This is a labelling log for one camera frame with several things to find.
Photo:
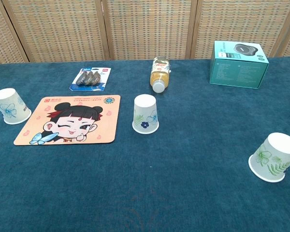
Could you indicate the white paper cup green flower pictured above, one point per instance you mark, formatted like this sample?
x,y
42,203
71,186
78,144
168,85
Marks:
x,y
270,157

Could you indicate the white paper cup blue flower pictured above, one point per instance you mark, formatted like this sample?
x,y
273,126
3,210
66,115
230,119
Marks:
x,y
9,108

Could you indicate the white cup dark blue flower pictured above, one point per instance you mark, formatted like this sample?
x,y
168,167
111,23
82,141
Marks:
x,y
145,113

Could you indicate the yellow drink plastic bottle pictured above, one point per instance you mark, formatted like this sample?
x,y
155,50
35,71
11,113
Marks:
x,y
159,77

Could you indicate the cartoon girl mouse pad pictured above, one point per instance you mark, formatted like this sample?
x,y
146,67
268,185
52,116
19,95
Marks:
x,y
104,130

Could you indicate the blue white blister pack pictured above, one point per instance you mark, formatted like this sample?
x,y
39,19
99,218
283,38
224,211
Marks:
x,y
90,78

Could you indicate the blue felt table cover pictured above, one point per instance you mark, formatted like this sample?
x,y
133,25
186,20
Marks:
x,y
159,181

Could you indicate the woven bamboo folding screen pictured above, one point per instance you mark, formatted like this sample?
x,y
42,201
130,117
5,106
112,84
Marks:
x,y
147,29

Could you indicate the teal product box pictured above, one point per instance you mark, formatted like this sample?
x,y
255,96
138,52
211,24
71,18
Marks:
x,y
239,72

